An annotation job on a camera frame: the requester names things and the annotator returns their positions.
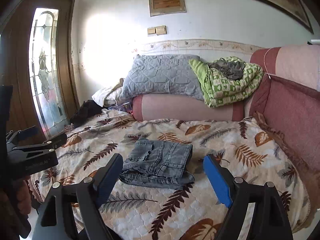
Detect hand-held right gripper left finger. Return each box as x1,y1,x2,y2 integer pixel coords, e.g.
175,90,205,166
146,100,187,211
31,153,124,240

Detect grey quilted pillow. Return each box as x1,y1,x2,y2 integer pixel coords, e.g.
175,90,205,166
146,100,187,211
120,54,205,102

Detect grey crumpled cloth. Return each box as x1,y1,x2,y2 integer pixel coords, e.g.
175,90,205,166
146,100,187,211
207,58,247,80

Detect green patterned blanket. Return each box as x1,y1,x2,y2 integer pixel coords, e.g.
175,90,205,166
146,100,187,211
189,56,265,108

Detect white crumpled cloth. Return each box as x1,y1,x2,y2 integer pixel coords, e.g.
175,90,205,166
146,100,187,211
92,79,125,107

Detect stained glass door panel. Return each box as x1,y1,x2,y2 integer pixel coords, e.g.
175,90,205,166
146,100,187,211
29,8,69,133

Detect leaf print bedspread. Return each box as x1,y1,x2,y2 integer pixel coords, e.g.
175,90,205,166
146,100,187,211
27,109,313,240

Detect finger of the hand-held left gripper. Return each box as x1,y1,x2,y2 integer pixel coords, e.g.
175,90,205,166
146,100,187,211
11,132,68,153
5,126,39,147

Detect purple transparent plastic item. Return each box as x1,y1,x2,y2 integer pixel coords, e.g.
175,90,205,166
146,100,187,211
109,102,133,113

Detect brown wooden door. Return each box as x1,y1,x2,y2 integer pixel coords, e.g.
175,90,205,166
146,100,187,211
0,0,80,143

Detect black garment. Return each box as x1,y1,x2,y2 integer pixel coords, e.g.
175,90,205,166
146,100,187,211
69,100,103,127

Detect pink upholstered headboard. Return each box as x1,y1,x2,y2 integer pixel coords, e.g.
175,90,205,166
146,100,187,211
244,44,320,170

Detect pink bolster pillow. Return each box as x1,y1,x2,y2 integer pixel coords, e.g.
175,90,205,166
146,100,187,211
132,94,245,122

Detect framed wall plaque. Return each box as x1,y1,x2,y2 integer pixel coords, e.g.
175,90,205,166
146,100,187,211
148,0,187,17

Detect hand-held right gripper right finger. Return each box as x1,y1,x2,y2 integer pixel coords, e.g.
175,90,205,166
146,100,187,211
203,154,293,240

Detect grey denim pants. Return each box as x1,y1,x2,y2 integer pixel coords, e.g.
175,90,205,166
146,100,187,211
119,138,195,190

